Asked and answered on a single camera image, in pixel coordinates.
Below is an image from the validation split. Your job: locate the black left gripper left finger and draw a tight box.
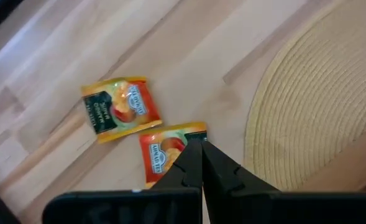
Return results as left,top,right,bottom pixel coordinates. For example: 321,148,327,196
42,139,203,224

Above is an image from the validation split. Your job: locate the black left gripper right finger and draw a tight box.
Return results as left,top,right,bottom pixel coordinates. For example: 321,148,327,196
203,141,366,224

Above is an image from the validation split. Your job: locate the mango tea foil packet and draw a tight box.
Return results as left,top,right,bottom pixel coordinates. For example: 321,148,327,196
138,121,208,190
81,76,163,144

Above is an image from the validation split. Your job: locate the round woven straw placemat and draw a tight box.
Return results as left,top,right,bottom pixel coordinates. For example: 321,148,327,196
244,0,366,191

